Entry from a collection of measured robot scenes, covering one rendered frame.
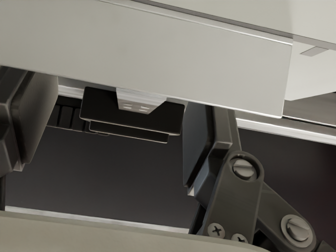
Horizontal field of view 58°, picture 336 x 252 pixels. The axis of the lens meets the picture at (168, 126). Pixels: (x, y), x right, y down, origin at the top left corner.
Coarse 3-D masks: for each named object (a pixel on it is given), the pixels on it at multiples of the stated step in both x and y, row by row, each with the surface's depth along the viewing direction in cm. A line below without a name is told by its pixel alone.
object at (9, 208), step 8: (8, 208) 16; (16, 208) 16; (24, 208) 16; (56, 216) 16; (64, 216) 16; (72, 216) 16; (80, 216) 16; (88, 216) 16; (120, 224) 17; (128, 224) 17; (136, 224) 17; (144, 224) 17; (152, 224) 17; (184, 232) 17
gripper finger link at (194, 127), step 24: (192, 120) 12; (216, 120) 10; (192, 144) 11; (216, 144) 9; (240, 144) 10; (192, 168) 10; (216, 168) 9; (192, 192) 11; (264, 192) 9; (264, 216) 8; (288, 216) 9; (288, 240) 8; (312, 240) 8
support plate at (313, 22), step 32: (160, 0) 7; (192, 0) 7; (224, 0) 7; (256, 0) 7; (288, 0) 6; (320, 0) 6; (288, 32) 8; (320, 32) 8; (320, 64) 10; (288, 96) 16
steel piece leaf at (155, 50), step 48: (0, 0) 7; (48, 0) 7; (96, 0) 7; (0, 48) 7; (48, 48) 7; (96, 48) 7; (144, 48) 8; (192, 48) 8; (240, 48) 8; (288, 48) 8; (192, 96) 8; (240, 96) 8
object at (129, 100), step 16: (96, 96) 35; (112, 96) 35; (128, 96) 22; (144, 96) 21; (160, 96) 21; (80, 112) 35; (96, 112) 35; (112, 112) 35; (128, 112) 35; (144, 112) 34; (160, 112) 36; (176, 112) 36; (96, 128) 36; (112, 128) 36; (128, 128) 36; (144, 128) 36; (160, 128) 36; (176, 128) 36
